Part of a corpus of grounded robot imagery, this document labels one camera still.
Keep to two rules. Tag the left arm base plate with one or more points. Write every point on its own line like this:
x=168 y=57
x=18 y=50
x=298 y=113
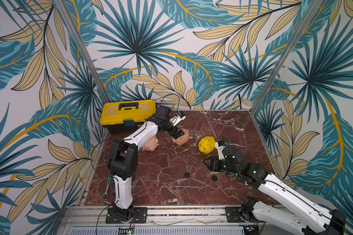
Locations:
x=116 y=215

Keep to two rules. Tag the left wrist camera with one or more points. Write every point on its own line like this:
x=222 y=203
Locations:
x=180 y=116

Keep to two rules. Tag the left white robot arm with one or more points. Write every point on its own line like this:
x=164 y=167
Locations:
x=123 y=160

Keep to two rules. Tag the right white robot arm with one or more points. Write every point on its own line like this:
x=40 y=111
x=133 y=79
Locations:
x=303 y=217

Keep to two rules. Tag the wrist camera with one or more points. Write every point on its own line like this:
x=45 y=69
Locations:
x=220 y=145
x=180 y=116

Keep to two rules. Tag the aluminium front rail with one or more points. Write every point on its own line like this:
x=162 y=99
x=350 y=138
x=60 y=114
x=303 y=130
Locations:
x=194 y=215

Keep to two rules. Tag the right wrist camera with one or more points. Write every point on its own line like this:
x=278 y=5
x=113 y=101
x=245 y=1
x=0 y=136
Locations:
x=220 y=145

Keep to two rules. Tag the silver ratchet wrench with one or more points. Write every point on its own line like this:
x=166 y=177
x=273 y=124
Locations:
x=105 y=194

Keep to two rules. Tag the pink piggy bank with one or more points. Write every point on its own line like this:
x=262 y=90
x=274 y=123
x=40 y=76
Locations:
x=183 y=139
x=151 y=144

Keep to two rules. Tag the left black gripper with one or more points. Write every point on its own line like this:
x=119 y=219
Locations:
x=178 y=134

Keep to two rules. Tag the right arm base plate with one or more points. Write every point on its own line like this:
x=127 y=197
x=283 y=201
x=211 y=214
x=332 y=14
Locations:
x=243 y=213

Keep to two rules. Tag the yellow black toolbox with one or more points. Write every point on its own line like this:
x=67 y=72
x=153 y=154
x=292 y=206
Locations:
x=126 y=116

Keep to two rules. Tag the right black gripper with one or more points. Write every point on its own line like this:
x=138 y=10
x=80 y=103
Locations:
x=216 y=162

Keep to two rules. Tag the yellow piggy bank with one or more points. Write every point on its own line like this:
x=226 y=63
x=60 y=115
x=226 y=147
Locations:
x=207 y=144

